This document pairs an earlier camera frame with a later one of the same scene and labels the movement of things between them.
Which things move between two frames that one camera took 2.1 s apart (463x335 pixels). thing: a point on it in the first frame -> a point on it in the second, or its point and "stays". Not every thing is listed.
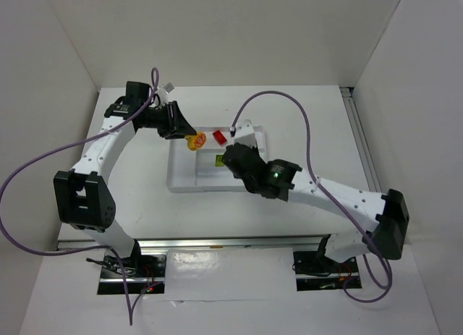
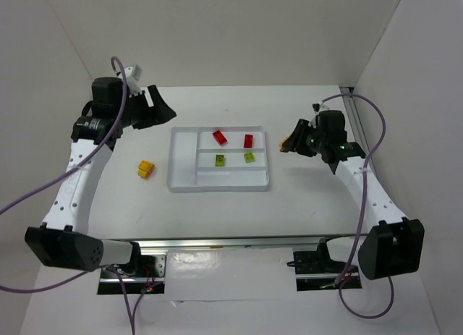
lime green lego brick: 219,160 stays
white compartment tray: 202,171 stays
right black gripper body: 234,158 -> 302,138
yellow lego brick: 196,141 -> 145,168
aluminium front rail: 230,242 stays
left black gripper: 172,119 -> 145,105
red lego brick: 219,137 stays
